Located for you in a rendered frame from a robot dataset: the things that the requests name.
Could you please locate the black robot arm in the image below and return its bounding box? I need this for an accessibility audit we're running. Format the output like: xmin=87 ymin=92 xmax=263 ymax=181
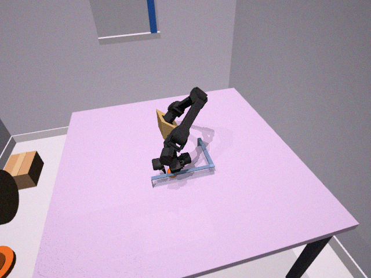
xmin=159 ymin=87 xmax=208 ymax=173

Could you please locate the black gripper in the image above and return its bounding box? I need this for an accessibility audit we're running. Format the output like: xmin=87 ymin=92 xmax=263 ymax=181
xmin=152 ymin=151 xmax=191 ymax=174

